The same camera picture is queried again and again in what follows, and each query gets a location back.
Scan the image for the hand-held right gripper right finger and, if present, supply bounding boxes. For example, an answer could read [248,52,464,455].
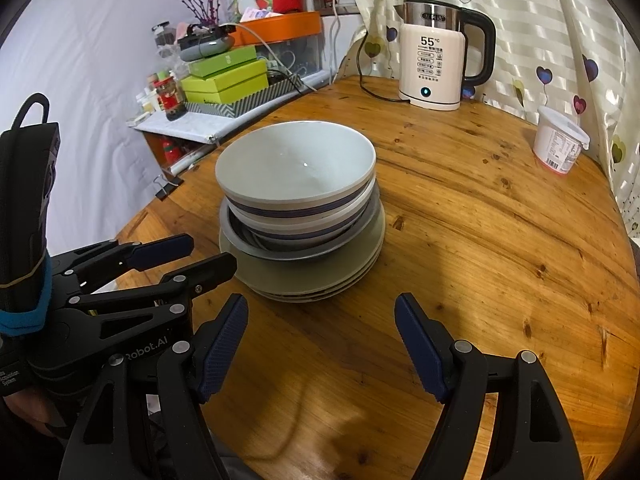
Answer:
[394,293,585,480]

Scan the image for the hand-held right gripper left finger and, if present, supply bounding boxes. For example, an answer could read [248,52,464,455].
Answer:
[59,293,249,480]

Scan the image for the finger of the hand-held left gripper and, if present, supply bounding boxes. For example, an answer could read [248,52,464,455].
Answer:
[65,252,238,331]
[50,233,195,281]

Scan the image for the stainless steel bowl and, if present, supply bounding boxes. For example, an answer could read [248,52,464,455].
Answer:
[219,195,386,262]

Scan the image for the beige plate blue print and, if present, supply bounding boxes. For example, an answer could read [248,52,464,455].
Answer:
[245,260,381,298]
[219,205,387,293]
[257,275,368,305]

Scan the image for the white bowl blue stripe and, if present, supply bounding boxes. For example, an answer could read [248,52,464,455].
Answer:
[227,180,377,248]
[215,120,377,211]

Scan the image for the white shelf board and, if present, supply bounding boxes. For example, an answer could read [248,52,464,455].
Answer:
[127,72,333,148]

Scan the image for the red figurine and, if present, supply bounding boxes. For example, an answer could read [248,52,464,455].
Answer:
[154,77,187,122]

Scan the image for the chevron pattern box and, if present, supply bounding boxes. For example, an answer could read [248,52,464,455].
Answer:
[184,72,303,119]

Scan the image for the lime green box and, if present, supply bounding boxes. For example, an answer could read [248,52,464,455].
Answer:
[181,58,270,106]

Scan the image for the dark green flat box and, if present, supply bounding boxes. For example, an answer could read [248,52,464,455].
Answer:
[188,45,257,79]

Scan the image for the grey oval device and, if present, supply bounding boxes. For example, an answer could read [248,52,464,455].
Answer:
[179,35,236,62]

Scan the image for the clear jar black lid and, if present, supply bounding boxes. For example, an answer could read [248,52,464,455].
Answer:
[152,21,175,58]

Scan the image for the black device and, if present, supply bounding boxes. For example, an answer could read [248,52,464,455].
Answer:
[177,22,231,46]

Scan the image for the white plastic tub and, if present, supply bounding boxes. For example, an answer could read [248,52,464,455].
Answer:
[532,106,591,177]

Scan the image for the clear storage box orange lid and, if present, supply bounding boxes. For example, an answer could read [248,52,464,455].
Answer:
[232,11,322,81]

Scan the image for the white electric kettle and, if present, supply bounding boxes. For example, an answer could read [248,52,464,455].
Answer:
[394,0,497,112]

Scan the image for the cream heart print curtain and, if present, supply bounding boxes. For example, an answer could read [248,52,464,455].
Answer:
[340,0,640,241]

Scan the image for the thin white cable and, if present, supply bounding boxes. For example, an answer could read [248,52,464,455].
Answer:
[235,22,286,71]

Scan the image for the black kettle power cable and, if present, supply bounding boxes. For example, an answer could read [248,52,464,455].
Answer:
[356,30,412,107]

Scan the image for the white power cable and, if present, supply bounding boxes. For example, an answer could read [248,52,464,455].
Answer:
[327,0,348,86]

